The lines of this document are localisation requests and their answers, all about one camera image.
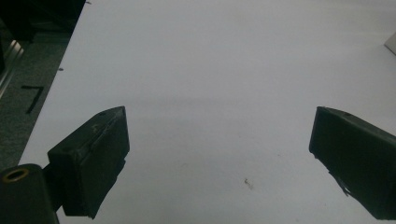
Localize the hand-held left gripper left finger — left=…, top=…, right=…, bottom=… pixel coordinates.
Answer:
left=47, top=105, right=131, bottom=219

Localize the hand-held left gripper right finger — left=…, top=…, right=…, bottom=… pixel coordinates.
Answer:
left=308, top=105, right=396, bottom=221

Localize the pale flat object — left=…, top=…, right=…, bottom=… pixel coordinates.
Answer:
left=383, top=32, right=396, bottom=57

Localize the dark equipment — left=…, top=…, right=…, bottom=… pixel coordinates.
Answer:
left=0, top=0, right=87, bottom=43

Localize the metal stand rail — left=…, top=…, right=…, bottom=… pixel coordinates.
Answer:
left=0, top=39, right=25, bottom=99

